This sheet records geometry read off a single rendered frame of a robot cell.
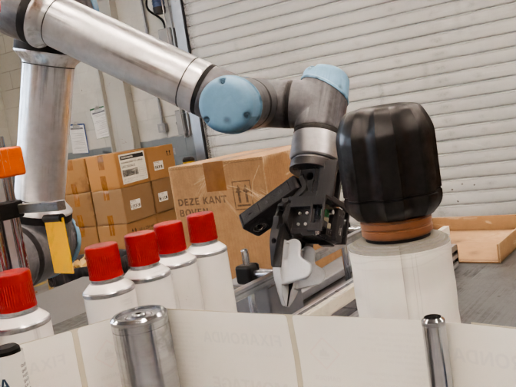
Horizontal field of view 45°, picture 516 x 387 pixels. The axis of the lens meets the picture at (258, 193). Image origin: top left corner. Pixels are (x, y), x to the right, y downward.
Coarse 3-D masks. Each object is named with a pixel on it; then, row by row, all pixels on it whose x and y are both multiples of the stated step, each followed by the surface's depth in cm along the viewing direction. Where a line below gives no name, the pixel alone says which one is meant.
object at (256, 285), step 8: (352, 232) 112; (360, 232) 113; (352, 240) 110; (320, 248) 103; (328, 248) 103; (336, 248) 106; (320, 256) 101; (272, 272) 92; (256, 280) 88; (264, 280) 89; (272, 280) 90; (240, 288) 85; (248, 288) 86; (256, 288) 87; (240, 296) 84
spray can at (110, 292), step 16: (96, 256) 60; (112, 256) 61; (96, 272) 61; (112, 272) 61; (96, 288) 61; (112, 288) 60; (128, 288) 61; (96, 304) 60; (112, 304) 60; (128, 304) 61; (96, 320) 60
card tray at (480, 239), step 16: (448, 224) 161; (464, 224) 158; (480, 224) 156; (496, 224) 154; (512, 224) 151; (464, 240) 148; (480, 240) 145; (496, 240) 143; (512, 240) 133; (464, 256) 133; (480, 256) 131; (496, 256) 129
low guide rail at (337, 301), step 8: (448, 232) 128; (344, 288) 94; (352, 288) 94; (336, 296) 91; (344, 296) 92; (352, 296) 94; (320, 304) 88; (328, 304) 88; (336, 304) 90; (344, 304) 92; (312, 312) 85; (320, 312) 87; (328, 312) 88
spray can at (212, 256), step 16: (192, 224) 73; (208, 224) 73; (192, 240) 74; (208, 240) 73; (208, 256) 73; (224, 256) 74; (208, 272) 73; (224, 272) 74; (208, 288) 73; (224, 288) 74; (208, 304) 73; (224, 304) 74
